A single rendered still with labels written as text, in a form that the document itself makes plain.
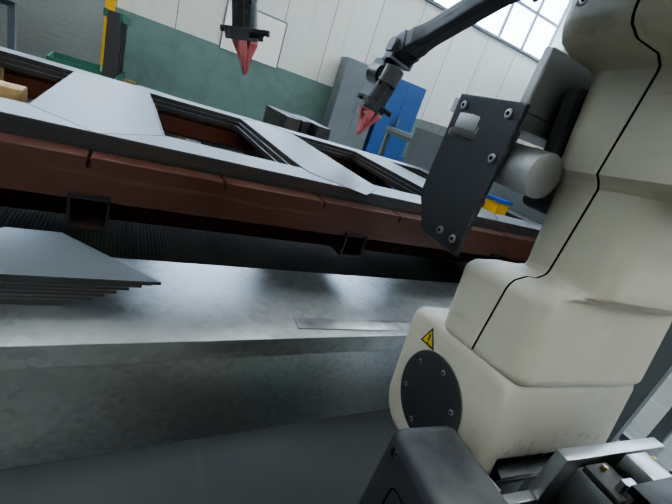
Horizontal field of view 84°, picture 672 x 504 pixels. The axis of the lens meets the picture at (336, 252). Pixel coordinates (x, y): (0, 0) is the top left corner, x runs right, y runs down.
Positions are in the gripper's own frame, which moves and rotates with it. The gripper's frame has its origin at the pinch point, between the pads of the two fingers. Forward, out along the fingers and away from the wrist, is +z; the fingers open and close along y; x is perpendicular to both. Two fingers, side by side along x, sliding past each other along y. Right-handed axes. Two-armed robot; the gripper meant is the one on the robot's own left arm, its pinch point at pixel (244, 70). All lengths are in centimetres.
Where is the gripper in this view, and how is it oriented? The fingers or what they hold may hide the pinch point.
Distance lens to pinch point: 103.4
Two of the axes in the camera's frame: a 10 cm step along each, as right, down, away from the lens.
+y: -9.0, 1.2, -4.2
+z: -1.2, 8.6, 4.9
